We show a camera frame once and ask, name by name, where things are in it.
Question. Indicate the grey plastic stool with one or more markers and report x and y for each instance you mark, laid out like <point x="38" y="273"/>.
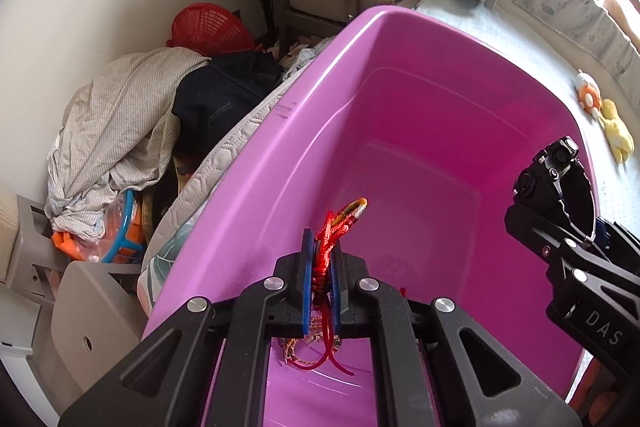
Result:
<point x="95" y="317"/>

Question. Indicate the purple plastic bin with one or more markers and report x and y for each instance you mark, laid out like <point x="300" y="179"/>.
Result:
<point x="425" y="132"/>

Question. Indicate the dark navy garment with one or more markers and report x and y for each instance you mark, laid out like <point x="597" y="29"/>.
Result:
<point x="225" y="97"/>

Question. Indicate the printed pale blue cloth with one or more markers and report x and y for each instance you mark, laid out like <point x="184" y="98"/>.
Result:
<point x="565" y="2"/>

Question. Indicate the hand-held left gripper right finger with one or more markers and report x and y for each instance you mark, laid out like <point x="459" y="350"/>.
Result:
<point x="337" y="279"/>

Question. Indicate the orange plush toy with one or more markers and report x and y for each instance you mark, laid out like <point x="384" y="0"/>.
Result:
<point x="587" y="89"/>

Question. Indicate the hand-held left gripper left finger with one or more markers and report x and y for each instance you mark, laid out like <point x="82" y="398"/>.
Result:
<point x="306" y="279"/>

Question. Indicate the light blue quilted blanket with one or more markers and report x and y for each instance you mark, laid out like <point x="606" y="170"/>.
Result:
<point x="540" y="57"/>

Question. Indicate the clear bag with orange toys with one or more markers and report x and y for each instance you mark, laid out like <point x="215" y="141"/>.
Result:
<point x="95" y="237"/>

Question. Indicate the red plastic basket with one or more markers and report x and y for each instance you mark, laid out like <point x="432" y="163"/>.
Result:
<point x="210" y="27"/>

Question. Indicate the grey quilted mattress pad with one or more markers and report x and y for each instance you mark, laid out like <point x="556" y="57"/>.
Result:
<point x="215" y="177"/>

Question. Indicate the yellow plush toy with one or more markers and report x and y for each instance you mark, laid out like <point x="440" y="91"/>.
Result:
<point x="617" y="132"/>

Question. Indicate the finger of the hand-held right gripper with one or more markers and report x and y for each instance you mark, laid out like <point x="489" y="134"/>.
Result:
<point x="537" y="237"/>
<point x="620" y="237"/>

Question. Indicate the beige checked cloth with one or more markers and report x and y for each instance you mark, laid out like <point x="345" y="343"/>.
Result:
<point x="115" y="117"/>

